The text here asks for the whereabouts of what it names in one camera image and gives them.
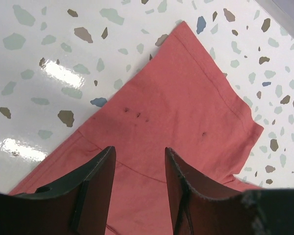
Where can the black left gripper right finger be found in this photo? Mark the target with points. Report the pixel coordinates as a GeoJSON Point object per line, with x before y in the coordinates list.
{"type": "Point", "coordinates": [202, 206]}

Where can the red t-shirt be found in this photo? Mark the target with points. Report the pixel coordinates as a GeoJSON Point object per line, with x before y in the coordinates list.
{"type": "Point", "coordinates": [181, 100]}

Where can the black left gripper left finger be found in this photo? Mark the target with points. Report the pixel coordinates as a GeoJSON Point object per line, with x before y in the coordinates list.
{"type": "Point", "coordinates": [75, 204]}

